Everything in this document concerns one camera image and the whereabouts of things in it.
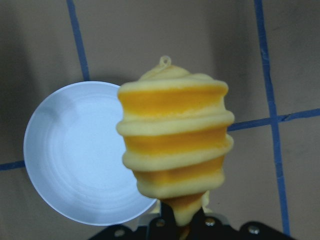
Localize light blue plate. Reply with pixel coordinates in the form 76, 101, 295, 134
23, 81, 155, 226

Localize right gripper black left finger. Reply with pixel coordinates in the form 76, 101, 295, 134
160, 201, 176, 223

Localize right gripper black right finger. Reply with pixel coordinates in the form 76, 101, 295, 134
191, 201, 206, 223

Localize yellow spiral bread toy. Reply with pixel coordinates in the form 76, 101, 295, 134
116, 56, 235, 240

